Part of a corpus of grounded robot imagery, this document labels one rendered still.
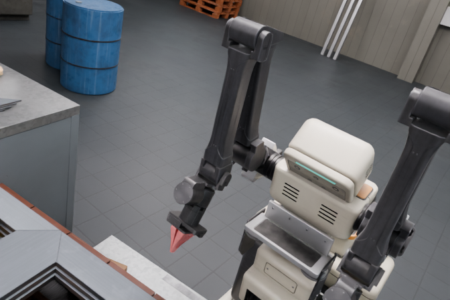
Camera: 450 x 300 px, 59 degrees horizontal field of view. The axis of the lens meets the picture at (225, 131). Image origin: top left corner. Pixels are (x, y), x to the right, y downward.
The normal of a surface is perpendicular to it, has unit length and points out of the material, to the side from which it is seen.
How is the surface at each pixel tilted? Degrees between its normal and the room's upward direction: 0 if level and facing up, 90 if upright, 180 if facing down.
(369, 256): 90
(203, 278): 0
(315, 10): 90
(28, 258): 0
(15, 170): 90
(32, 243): 0
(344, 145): 42
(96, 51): 90
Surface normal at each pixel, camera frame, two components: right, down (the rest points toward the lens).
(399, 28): -0.61, 0.23
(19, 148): 0.84, 0.40
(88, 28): 0.13, 0.47
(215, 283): 0.21, -0.87
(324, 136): -0.25, -0.49
